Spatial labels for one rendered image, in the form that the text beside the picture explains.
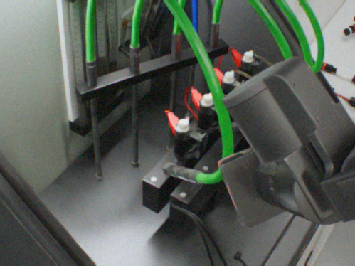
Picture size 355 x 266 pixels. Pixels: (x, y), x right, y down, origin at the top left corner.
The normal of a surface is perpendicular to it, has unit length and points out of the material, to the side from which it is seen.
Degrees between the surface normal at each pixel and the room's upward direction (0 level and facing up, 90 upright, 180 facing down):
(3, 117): 90
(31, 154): 90
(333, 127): 40
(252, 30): 90
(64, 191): 0
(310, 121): 86
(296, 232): 0
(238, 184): 46
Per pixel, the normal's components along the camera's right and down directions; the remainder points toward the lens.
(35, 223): 0.61, -0.24
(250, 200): 0.16, 0.01
